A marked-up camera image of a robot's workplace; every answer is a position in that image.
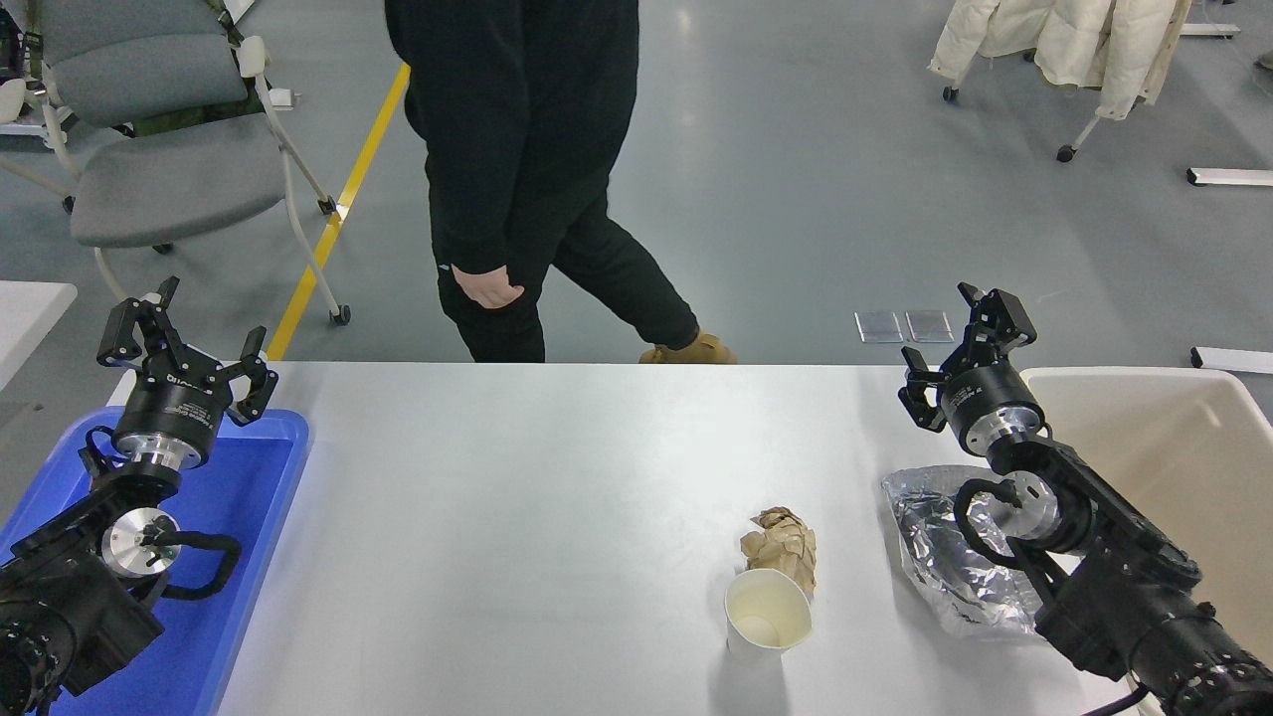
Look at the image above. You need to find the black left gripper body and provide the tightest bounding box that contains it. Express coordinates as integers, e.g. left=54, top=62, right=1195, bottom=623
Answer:
left=111, top=346, right=237, bottom=456

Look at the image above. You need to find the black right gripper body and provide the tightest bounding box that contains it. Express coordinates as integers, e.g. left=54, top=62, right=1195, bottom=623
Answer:
left=935, top=360, right=1046, bottom=446

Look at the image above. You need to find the silver foil tray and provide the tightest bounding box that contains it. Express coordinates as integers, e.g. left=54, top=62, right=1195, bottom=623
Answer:
left=881, top=464, right=1047, bottom=638

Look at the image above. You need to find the tan paper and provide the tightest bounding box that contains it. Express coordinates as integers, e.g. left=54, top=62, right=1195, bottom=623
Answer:
left=739, top=506, right=818, bottom=598

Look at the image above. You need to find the white paper cup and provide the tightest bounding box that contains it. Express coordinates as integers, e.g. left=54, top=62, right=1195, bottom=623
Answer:
left=724, top=568, right=814, bottom=665

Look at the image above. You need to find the person's hand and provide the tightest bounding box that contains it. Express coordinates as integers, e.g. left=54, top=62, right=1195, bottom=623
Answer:
left=451, top=261, right=526, bottom=310

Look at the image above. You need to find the blue plastic tray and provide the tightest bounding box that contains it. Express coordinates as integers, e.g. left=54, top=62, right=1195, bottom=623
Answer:
left=0, top=408, right=311, bottom=716

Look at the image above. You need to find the small white side table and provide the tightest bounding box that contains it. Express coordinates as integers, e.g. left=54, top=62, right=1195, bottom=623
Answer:
left=0, top=281, right=79, bottom=391

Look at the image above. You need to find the large pale plastic bin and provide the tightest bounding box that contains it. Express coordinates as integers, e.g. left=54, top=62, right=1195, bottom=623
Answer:
left=1019, top=367, right=1273, bottom=716

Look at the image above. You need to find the cream padded coat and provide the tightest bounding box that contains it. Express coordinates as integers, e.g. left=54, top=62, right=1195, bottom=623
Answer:
left=928, top=0, right=1192, bottom=122

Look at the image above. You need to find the grey chair with white frame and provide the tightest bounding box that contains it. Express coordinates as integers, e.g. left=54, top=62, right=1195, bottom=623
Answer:
left=0, top=0, right=352, bottom=327

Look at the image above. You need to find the white wheeled frame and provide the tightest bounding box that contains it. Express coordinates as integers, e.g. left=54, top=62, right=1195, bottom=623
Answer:
left=942, top=60, right=1107, bottom=164

